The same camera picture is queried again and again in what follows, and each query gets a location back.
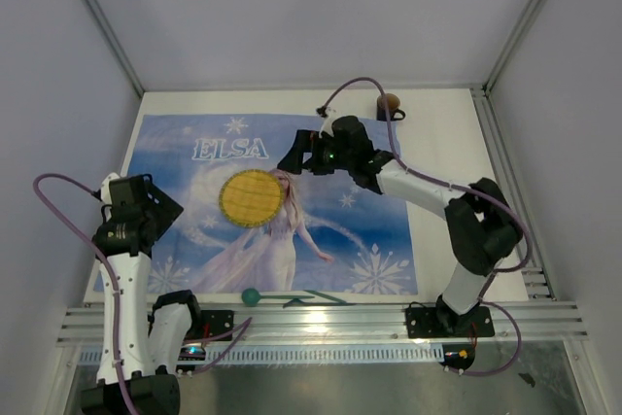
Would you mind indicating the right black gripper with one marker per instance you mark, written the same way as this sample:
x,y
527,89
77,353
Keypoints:
x,y
308,140

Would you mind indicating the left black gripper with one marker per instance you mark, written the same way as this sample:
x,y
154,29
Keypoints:
x,y
166,208

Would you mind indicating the yellow woven round plate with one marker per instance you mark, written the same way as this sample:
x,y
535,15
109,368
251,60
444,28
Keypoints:
x,y
251,198

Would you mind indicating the blue pink Elsa cloth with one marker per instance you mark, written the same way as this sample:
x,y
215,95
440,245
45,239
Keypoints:
x,y
329,236

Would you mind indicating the teal plastic spoon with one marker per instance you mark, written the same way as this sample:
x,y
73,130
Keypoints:
x,y
251,297

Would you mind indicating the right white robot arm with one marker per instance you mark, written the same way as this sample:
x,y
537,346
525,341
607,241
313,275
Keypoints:
x,y
481,227

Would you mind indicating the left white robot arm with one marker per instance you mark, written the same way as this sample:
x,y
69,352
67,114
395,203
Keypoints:
x,y
142,341

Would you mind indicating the teal plastic knife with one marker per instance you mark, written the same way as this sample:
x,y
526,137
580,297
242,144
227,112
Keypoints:
x,y
328,297

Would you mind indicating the dark teal plastic fork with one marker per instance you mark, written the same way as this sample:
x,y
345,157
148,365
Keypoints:
x,y
297,303

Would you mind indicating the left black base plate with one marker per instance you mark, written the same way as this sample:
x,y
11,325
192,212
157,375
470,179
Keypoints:
x,y
215,325

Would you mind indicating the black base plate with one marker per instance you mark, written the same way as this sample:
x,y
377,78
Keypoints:
x,y
215,325
434,322

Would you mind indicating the aluminium front rail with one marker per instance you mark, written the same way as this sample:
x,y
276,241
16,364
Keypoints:
x,y
364,323

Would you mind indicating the white slotted cable duct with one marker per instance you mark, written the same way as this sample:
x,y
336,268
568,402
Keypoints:
x,y
334,353

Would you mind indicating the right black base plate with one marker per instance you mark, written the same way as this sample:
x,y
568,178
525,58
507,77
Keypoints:
x,y
434,322

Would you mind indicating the right aluminium side rail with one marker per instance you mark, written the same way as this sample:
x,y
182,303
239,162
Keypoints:
x,y
538,284

